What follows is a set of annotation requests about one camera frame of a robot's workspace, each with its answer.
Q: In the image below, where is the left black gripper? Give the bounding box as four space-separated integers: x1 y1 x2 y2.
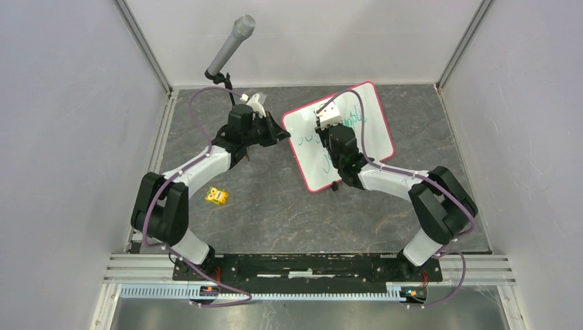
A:
243 111 291 148

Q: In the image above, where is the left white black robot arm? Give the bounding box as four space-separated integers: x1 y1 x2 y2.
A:
130 104 291 281

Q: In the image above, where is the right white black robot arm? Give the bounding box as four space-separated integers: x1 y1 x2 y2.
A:
316 124 478 281

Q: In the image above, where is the black microphone stand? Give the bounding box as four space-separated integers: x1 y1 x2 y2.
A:
204 70 233 91

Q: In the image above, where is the yellow toy block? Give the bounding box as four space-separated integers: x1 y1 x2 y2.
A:
205 186 229 206

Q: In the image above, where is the grey microphone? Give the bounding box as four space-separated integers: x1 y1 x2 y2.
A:
205 14 256 79

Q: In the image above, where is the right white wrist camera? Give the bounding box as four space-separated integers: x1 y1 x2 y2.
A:
314 102 342 130

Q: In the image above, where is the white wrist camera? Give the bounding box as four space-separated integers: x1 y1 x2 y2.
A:
314 102 342 130
239 93 267 118

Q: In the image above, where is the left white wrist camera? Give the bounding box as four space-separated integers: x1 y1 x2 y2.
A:
239 93 267 118

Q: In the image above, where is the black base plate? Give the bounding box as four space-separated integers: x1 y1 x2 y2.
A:
201 253 443 295

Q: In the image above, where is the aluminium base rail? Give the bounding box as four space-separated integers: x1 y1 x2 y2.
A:
103 254 516 286

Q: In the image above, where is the white slotted cable duct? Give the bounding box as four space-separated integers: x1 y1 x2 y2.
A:
120 284 426 303

